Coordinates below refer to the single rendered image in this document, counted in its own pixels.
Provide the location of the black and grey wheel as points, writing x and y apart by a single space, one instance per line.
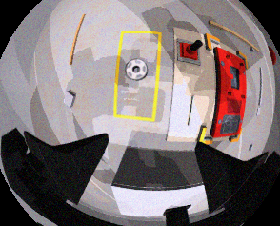
136 64

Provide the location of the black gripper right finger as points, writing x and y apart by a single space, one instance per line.
222 174

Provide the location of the yellow rectangular outline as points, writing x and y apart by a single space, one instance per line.
152 118

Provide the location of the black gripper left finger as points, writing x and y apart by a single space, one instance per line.
71 165

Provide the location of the tan wooden stick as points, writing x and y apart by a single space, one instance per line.
232 32

